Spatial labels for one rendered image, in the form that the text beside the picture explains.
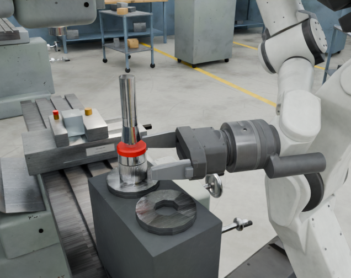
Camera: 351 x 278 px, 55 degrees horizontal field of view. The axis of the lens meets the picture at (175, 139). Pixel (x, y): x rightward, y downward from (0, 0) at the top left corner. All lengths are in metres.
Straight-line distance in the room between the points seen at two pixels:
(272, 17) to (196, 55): 4.67
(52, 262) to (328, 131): 0.84
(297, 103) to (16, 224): 0.75
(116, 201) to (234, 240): 1.62
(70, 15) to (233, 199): 1.82
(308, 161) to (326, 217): 0.34
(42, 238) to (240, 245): 1.31
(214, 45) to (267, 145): 5.11
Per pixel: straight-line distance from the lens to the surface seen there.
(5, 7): 0.86
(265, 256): 1.21
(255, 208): 2.37
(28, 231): 1.02
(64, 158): 1.01
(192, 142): 0.54
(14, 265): 1.10
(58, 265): 1.14
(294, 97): 0.63
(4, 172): 1.17
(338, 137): 0.75
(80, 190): 0.92
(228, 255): 2.02
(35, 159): 0.99
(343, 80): 0.67
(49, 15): 0.89
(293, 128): 0.58
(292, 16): 0.82
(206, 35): 5.51
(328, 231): 0.92
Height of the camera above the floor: 1.44
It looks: 27 degrees down
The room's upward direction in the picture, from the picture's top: straight up
